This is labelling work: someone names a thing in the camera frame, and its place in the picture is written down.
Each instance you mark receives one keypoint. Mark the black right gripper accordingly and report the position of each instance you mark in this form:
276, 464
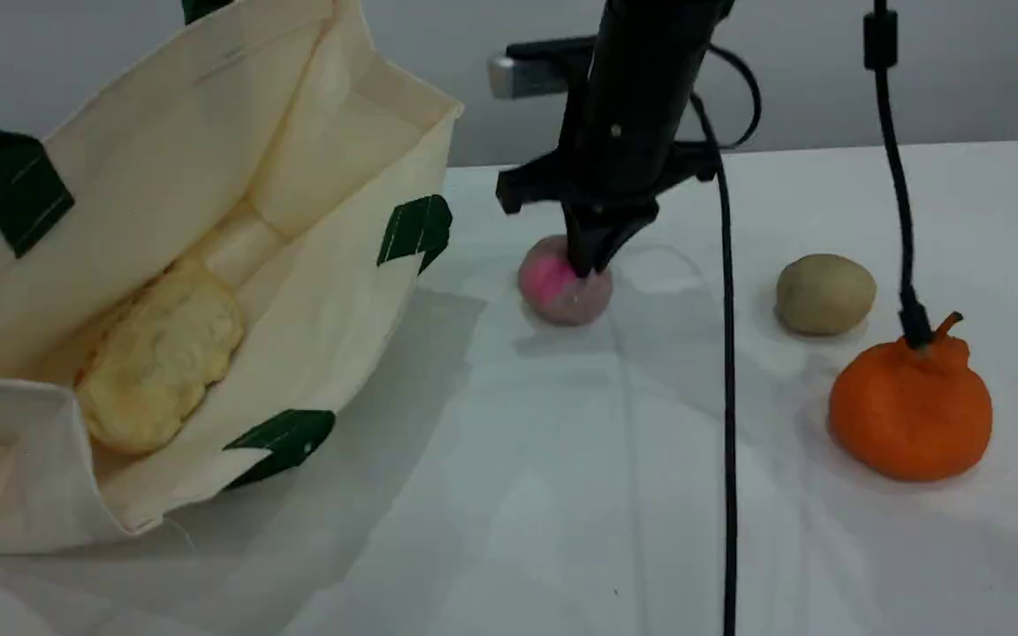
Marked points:
624, 168

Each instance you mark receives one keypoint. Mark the orange tangerine with stem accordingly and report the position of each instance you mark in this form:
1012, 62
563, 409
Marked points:
907, 424

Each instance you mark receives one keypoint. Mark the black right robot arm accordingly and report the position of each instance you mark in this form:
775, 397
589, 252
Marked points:
650, 53

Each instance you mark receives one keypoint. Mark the pink peach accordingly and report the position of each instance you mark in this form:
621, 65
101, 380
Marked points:
553, 300

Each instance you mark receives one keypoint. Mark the round brown potato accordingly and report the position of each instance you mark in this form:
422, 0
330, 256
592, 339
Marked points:
825, 296

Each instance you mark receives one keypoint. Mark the long ridged golden bread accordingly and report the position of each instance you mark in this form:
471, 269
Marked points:
160, 362

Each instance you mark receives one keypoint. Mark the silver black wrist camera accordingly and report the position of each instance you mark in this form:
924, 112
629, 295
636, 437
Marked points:
535, 71

